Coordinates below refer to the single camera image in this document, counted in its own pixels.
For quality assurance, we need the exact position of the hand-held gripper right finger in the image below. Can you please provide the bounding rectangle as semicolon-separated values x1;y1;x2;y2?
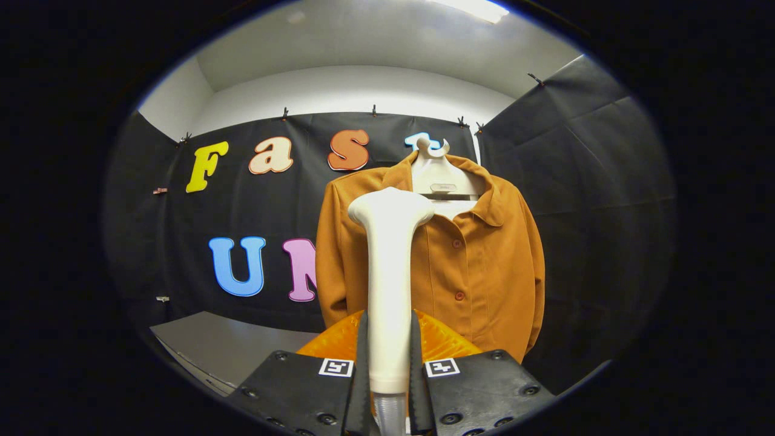
409;309;556;436

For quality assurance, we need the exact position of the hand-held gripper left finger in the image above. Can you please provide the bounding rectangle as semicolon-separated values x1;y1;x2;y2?
225;310;371;436

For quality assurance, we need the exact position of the white steamer hose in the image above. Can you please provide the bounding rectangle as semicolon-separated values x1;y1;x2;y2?
371;392;407;436

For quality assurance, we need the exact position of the orange button-up shirt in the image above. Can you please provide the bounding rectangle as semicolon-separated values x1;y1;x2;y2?
315;151;546;364

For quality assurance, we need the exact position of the white garment hanger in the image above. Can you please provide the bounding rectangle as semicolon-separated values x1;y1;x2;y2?
411;136;485;220

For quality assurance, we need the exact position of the grey cabinet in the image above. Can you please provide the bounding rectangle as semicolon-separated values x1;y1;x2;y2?
150;311;320;397

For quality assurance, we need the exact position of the black backdrop cloth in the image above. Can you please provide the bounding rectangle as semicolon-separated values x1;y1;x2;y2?
103;54;678;394

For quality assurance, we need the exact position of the row of black clips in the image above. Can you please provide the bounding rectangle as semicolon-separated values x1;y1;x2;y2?
177;71;546;146

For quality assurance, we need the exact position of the long ceiling light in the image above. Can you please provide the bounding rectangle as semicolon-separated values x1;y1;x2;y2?
427;0;510;25

